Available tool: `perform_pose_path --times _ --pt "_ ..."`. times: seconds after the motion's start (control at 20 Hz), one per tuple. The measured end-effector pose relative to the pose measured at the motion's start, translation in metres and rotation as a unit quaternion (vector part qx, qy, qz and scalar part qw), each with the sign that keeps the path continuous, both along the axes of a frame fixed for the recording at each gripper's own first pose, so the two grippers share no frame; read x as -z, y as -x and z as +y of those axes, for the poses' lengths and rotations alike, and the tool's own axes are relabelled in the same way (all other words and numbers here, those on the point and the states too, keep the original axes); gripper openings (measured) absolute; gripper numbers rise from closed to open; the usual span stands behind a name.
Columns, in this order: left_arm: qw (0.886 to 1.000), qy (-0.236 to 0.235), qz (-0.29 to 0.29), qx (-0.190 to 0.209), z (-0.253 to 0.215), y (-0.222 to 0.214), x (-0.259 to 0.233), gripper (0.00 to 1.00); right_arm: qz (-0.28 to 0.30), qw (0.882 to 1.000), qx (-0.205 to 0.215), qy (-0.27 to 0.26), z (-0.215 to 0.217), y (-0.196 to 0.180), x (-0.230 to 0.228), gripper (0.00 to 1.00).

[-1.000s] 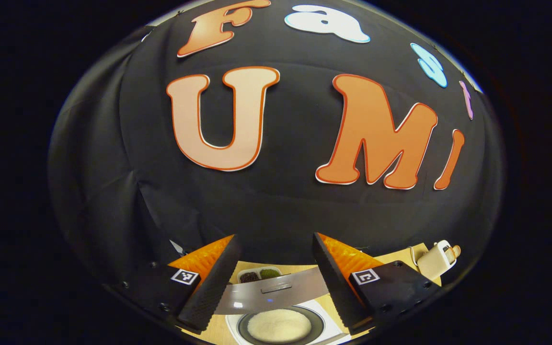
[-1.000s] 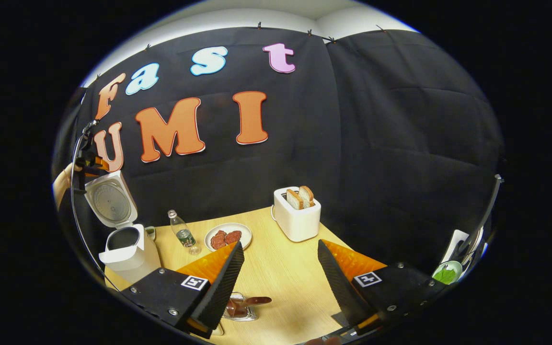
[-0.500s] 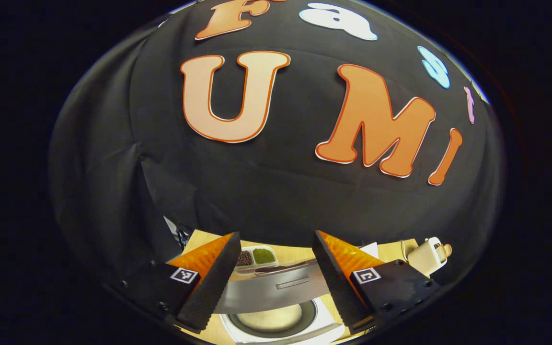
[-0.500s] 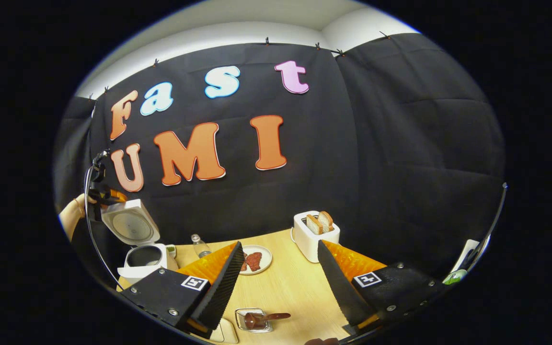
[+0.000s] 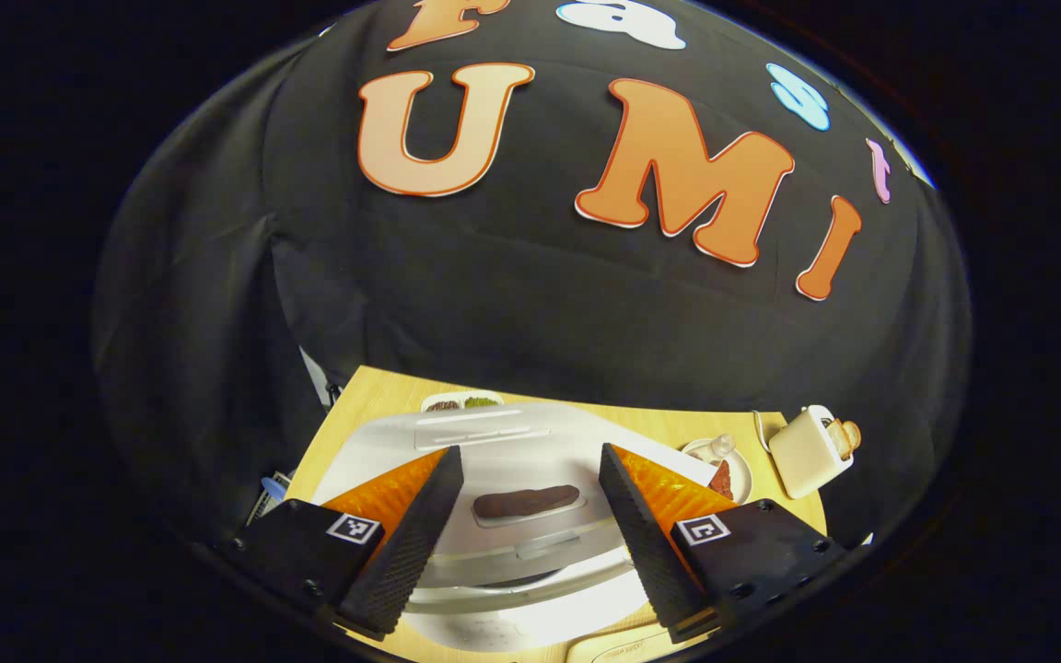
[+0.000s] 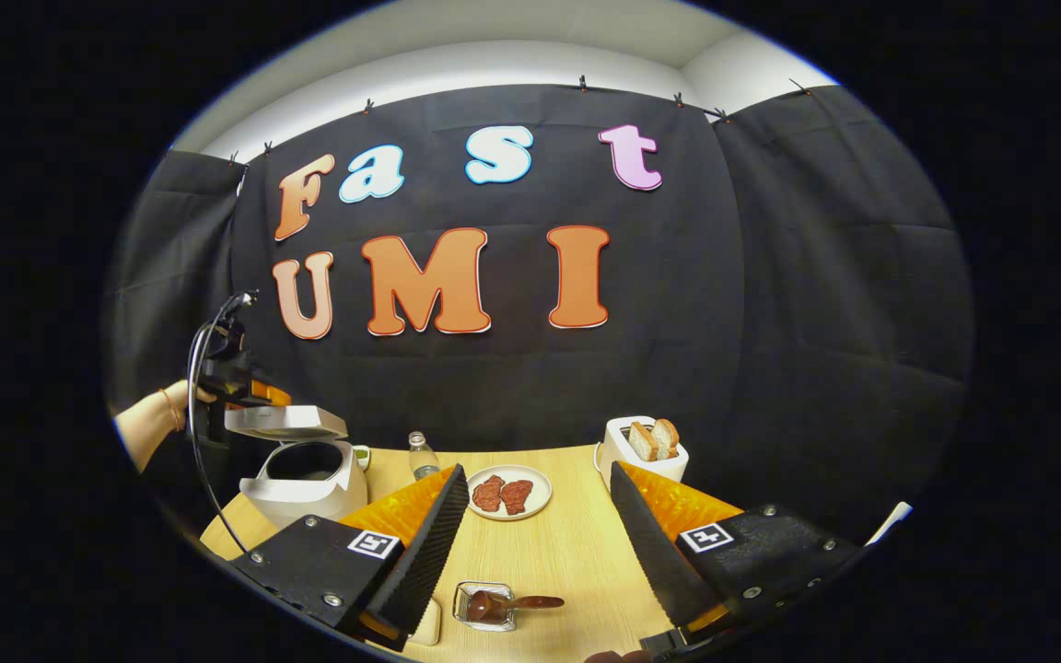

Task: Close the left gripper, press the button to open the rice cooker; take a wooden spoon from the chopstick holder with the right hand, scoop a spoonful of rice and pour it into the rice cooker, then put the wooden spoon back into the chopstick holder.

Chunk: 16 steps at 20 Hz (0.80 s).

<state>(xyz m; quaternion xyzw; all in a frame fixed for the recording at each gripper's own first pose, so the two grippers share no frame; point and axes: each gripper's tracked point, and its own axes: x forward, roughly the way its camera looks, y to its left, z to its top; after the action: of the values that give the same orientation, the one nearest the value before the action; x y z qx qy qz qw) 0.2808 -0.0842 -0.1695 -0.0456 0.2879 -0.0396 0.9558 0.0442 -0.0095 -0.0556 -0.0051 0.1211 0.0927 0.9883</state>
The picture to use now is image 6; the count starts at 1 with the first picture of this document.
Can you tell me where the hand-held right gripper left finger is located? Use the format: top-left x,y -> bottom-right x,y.
228,463 -> 472,653

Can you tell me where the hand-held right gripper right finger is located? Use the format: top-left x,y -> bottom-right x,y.
606,460 -> 865,646

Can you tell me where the cream container of rice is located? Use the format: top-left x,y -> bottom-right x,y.
406,597 -> 444,647

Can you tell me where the white rice cooker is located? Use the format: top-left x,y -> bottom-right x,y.
224,405 -> 372,529

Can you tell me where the dark wooden spoon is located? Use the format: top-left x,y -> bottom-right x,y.
468,589 -> 565,627

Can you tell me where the white toaster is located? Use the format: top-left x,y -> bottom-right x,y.
594,416 -> 690,494

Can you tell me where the clear glass bottle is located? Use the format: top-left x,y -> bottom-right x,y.
407,431 -> 441,482

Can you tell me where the white round plate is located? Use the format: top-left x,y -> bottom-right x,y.
466,464 -> 553,522

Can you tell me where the black backdrop cloth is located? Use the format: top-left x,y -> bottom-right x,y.
102,83 -> 975,553

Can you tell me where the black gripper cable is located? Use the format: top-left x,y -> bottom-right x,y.
186,291 -> 260,555

